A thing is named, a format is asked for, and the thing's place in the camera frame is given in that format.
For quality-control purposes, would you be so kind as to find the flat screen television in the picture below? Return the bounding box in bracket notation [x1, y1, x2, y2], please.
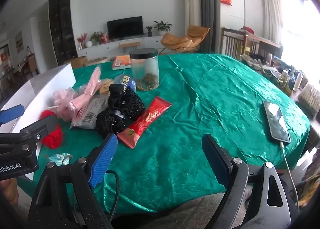
[107, 16, 144, 40]

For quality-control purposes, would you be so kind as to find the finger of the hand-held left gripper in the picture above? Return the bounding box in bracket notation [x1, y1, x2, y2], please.
[0, 105, 25, 126]
[18, 115, 58, 143]

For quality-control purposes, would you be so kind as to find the black cable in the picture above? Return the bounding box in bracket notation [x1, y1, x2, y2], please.
[104, 170, 121, 222]

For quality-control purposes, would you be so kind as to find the orange book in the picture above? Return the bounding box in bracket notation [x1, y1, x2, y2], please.
[112, 55, 132, 70]

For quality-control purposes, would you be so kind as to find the wooden side table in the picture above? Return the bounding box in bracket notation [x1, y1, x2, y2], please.
[118, 42, 141, 55]

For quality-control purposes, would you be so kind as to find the bundle of pink mask packets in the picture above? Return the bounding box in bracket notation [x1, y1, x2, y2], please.
[67, 65, 103, 126]

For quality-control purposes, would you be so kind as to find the wooden slatted bench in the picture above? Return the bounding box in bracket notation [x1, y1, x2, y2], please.
[221, 27, 283, 60]

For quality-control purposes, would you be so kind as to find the wooden dining chair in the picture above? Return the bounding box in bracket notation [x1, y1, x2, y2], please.
[20, 53, 39, 77]

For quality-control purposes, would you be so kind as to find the red flower plant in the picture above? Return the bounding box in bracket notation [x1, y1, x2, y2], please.
[77, 33, 88, 50]

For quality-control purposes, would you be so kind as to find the person's left hand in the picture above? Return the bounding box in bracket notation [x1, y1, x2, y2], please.
[0, 178, 19, 206]

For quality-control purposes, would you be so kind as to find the white charging cable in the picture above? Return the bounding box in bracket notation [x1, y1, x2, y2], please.
[279, 141, 299, 209]

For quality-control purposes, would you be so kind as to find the black display cabinet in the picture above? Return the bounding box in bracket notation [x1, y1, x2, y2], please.
[48, 0, 77, 66]

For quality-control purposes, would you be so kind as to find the clear jar with black lid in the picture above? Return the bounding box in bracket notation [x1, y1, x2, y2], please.
[129, 48, 160, 91]

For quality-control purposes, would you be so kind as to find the green plant with red decoration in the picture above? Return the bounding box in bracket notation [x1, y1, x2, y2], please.
[90, 31, 108, 44]

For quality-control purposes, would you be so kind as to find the red yarn ball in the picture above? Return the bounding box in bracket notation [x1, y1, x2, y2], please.
[40, 110, 63, 149]

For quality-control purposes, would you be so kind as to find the white television cabinet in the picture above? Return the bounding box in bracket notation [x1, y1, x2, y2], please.
[77, 36, 165, 57]

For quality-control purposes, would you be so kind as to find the white cardboard box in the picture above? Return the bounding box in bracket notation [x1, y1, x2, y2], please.
[0, 63, 76, 182]

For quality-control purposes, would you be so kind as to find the smartphone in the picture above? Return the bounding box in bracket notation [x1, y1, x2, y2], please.
[262, 100, 291, 143]

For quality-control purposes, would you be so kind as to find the large green potted plant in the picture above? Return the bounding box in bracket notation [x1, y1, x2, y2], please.
[153, 21, 173, 36]

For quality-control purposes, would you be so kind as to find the pink mesh bath loofah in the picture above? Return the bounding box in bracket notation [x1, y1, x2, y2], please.
[53, 88, 80, 122]

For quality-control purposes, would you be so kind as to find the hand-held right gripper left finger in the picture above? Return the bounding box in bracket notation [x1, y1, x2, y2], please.
[27, 133, 118, 229]

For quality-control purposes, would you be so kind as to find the brown cardboard box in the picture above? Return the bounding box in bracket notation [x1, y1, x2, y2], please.
[71, 56, 88, 68]

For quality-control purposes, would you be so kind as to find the white barcode packet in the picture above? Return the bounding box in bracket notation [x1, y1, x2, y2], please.
[71, 94, 109, 130]

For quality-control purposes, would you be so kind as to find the white curtain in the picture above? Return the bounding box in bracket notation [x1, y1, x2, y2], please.
[261, 0, 288, 45]

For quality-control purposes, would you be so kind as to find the white standing air conditioner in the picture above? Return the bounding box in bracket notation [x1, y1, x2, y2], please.
[184, 0, 202, 35]

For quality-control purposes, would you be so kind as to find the blue tissue pack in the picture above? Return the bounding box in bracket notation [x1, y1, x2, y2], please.
[114, 74, 137, 92]

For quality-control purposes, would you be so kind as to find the green satin tablecloth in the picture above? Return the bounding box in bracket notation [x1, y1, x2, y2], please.
[19, 53, 310, 213]

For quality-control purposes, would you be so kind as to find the grey curtain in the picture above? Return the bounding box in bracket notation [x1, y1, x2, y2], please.
[193, 0, 221, 53]

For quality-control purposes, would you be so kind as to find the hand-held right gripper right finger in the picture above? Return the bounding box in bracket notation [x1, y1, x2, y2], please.
[201, 134, 300, 229]

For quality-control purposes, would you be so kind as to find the small teal wrapper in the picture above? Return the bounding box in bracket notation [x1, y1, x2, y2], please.
[47, 153, 73, 167]

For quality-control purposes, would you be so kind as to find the framed wall picture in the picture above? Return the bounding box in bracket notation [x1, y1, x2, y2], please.
[15, 31, 24, 52]

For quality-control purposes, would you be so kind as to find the clutter of bottles and jars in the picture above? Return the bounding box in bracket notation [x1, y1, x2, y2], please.
[241, 47, 320, 115]

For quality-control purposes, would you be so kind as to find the black beaded mesh pouch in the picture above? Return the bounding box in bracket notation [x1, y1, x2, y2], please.
[107, 84, 146, 121]
[96, 109, 125, 140]

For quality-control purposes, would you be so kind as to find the orange lounge chair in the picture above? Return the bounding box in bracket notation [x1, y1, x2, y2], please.
[160, 25, 210, 53]

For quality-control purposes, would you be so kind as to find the yellow tissue pack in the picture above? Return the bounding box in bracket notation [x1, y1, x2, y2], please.
[99, 80, 118, 95]

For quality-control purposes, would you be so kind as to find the red foil packet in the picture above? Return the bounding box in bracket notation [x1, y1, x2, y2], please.
[117, 96, 173, 149]

